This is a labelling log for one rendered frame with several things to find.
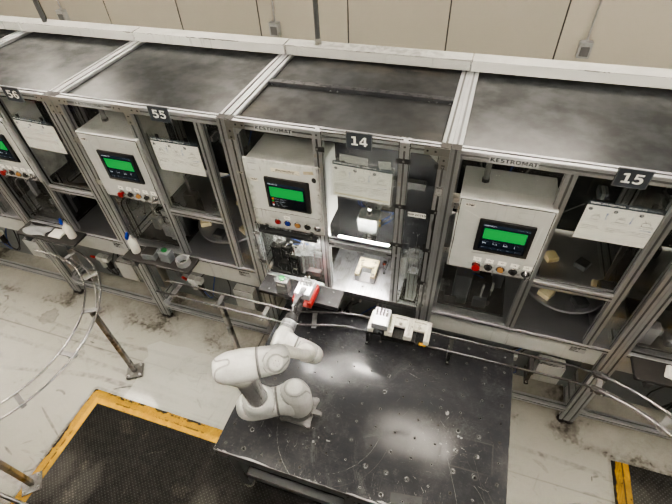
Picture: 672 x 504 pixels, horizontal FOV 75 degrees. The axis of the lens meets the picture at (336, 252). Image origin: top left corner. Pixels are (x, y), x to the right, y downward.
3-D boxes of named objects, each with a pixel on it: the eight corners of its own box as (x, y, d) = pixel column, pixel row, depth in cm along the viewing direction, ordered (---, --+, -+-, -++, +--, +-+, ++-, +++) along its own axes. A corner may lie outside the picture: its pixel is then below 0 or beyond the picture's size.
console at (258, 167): (254, 226, 256) (239, 159, 223) (274, 196, 275) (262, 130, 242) (322, 239, 246) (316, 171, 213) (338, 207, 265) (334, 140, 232)
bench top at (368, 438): (214, 451, 239) (213, 448, 236) (288, 302, 308) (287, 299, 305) (502, 550, 202) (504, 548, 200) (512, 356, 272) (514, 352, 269)
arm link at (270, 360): (288, 338, 195) (257, 343, 194) (287, 345, 177) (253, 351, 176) (292, 367, 195) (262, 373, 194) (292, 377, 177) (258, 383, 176)
